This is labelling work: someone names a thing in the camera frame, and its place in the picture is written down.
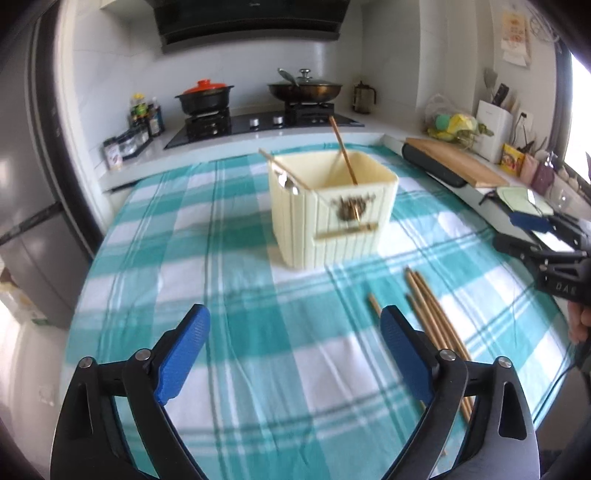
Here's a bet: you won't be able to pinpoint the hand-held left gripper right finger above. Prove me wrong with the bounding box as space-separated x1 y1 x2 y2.
379 305 540 480

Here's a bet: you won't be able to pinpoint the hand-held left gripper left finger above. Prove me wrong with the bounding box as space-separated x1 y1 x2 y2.
50 304 212 480

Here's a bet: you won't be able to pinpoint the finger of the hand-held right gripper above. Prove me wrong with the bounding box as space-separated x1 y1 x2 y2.
493 233 561 273
510 211 591 250

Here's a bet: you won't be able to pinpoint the bunch of wooden chopsticks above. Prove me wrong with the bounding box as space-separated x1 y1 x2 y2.
368 268 475 457

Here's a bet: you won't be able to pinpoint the cream ribbed utensil holder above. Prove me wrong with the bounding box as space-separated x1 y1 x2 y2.
268 150 400 271

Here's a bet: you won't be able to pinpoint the person's right hand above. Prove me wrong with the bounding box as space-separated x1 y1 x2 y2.
567 302 591 344

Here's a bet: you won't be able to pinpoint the purple soap bottle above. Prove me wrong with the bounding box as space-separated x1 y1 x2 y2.
531 152 557 197

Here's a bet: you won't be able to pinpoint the garlic bulbs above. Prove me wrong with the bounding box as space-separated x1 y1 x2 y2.
558 166 587 190

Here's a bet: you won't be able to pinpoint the yellow printed cup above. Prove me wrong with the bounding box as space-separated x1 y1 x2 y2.
501 143 527 175

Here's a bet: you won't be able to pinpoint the wooden cutting board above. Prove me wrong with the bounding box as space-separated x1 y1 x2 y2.
405 137 511 188

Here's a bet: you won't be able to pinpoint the teal checked tablecloth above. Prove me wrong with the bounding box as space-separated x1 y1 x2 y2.
62 143 578 480

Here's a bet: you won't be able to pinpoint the white knife block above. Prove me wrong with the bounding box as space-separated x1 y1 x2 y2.
475 99 514 163

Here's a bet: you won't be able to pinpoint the black oblong bar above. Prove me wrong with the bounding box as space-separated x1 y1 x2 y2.
401 143 468 188

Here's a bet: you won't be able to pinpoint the window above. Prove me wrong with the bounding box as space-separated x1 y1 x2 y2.
566 46 591 176

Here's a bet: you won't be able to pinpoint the plastic bag of sponges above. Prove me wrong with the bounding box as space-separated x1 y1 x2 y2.
425 95 492 144

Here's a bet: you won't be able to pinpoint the cardboard box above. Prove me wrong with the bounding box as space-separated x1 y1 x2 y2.
0 268 47 324

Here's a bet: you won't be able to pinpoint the dark glass press jug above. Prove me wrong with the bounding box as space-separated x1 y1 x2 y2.
353 80 377 114

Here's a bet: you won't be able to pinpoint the white label spice jar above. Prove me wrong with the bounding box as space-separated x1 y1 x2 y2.
102 138 123 171

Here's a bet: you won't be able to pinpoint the grey refrigerator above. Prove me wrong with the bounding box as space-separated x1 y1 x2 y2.
0 9 100 328

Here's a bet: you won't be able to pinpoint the rack of spice jars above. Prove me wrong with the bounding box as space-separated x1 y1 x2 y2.
115 127 151 158

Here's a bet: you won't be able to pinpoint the dark sauce bottle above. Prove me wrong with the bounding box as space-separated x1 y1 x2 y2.
148 97 165 138

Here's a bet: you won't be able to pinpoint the black glass gas cooktop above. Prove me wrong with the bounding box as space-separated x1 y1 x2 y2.
164 111 365 149

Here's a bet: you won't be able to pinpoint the yellow cap oil bottle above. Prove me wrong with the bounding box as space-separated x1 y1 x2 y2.
130 93 147 127

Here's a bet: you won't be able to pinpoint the black clay pot red lid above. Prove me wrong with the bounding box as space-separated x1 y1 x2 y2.
174 79 235 116

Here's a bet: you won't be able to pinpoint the dark wok with glass lid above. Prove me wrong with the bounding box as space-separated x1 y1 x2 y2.
267 68 345 104

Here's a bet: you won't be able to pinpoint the black range hood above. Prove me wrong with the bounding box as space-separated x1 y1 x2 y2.
148 0 352 54

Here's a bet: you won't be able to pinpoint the black cable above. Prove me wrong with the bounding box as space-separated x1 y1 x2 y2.
533 355 580 416

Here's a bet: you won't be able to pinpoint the wall calendar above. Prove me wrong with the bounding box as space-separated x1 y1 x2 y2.
501 9 532 68

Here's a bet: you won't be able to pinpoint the hanging metal wire rack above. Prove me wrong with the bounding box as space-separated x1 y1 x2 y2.
531 14 561 44

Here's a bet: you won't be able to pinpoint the black door frame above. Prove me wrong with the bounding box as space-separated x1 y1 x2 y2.
28 0 107 259

